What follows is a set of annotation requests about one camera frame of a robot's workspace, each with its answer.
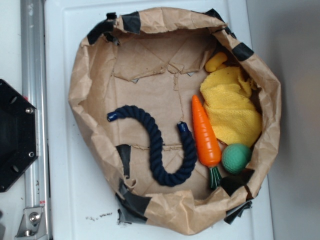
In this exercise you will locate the brown paper bag tray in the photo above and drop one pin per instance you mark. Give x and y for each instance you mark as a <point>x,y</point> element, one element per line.
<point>155,59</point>

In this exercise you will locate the orange plastic toy carrot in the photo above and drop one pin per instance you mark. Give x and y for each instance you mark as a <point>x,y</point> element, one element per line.
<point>208,149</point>

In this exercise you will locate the yellow cloth towel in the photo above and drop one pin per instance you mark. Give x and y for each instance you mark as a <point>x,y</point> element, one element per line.
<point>227,103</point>

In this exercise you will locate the small yellow plastic toy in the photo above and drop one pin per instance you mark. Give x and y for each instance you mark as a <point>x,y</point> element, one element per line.
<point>214,62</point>

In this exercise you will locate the green dimpled ball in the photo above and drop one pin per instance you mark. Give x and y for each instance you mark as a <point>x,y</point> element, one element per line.
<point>235,158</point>

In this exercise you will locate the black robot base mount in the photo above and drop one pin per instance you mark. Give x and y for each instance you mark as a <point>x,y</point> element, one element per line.
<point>18,139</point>

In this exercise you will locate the aluminium extrusion rail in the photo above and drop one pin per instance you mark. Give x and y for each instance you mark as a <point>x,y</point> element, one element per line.
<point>33,63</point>

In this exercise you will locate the metal corner bracket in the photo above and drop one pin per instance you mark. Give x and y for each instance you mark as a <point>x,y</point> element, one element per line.
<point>32,225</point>

